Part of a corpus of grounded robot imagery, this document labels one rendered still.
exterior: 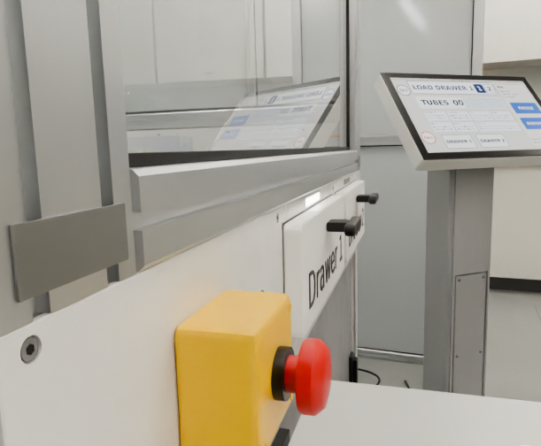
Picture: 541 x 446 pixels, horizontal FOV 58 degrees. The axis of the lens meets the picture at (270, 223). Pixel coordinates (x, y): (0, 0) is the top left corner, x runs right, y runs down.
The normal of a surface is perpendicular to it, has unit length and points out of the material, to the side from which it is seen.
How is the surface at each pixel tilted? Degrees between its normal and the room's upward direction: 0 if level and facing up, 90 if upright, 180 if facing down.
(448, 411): 0
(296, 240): 90
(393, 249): 90
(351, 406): 0
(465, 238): 90
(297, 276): 90
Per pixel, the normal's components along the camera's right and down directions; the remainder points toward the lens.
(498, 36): -0.37, 0.14
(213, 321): -0.03, -0.99
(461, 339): 0.34, 0.13
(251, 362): 0.11, 0.14
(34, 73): 0.96, 0.02
